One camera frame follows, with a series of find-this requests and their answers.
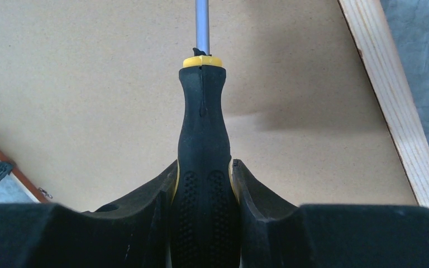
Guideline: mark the red wooden picture frame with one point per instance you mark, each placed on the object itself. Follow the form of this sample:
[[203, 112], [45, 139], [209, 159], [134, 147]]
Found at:
[[316, 102]]

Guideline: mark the black yellow screwdriver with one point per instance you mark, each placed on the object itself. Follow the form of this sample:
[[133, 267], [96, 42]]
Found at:
[[205, 214]]

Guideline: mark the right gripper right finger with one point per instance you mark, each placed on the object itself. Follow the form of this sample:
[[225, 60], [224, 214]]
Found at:
[[276, 233]]

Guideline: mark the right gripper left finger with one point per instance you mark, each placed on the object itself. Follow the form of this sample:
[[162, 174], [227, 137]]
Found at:
[[128, 232]]

